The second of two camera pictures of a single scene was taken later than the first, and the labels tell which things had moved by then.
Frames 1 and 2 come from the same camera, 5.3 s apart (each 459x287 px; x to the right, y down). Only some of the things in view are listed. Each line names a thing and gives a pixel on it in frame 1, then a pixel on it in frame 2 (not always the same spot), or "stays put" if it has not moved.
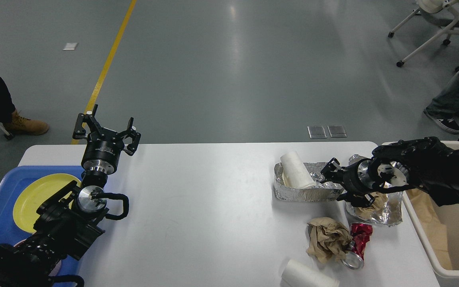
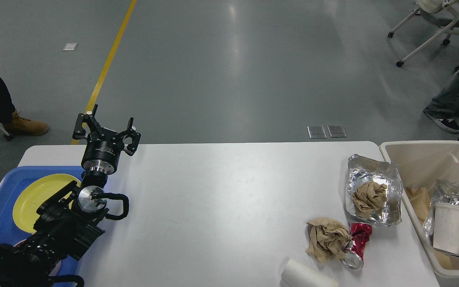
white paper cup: (296, 175) to (452, 223)
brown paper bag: (434, 227) stays put
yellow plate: (34, 191) stays put
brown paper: (328, 240) stays put
